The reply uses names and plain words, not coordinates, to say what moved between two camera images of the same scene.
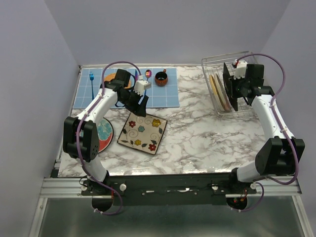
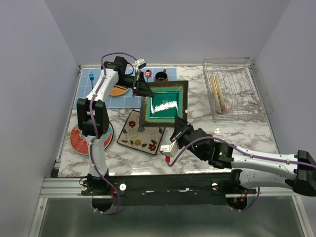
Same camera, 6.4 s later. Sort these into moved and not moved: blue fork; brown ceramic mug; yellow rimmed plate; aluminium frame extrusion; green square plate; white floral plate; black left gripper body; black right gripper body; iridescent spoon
Moved: black right gripper body; black left gripper body; green square plate
Not moved: yellow rimmed plate; iridescent spoon; blue fork; white floral plate; brown ceramic mug; aluminium frame extrusion
